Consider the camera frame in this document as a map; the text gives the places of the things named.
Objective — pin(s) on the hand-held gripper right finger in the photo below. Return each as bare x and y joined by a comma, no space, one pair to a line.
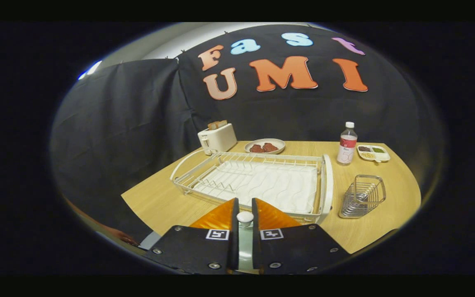
257,247

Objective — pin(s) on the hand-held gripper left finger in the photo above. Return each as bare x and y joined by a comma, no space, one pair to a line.
233,247

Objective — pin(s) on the beige plate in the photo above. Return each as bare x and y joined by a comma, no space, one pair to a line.
279,142

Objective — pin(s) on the brown meat piece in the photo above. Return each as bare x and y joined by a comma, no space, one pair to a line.
256,148
270,147

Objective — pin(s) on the white toaster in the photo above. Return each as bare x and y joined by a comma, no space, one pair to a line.
219,140

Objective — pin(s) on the brown toast slice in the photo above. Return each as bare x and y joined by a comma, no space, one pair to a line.
217,124

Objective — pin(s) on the clear plastic bottle red label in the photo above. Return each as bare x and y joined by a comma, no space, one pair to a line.
346,148

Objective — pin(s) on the white divided tray with beans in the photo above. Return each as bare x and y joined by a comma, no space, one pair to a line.
384,156

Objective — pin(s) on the black backdrop cloth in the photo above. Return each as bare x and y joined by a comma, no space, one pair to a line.
118,123

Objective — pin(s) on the ceiling light strip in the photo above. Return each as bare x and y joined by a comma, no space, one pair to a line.
90,70

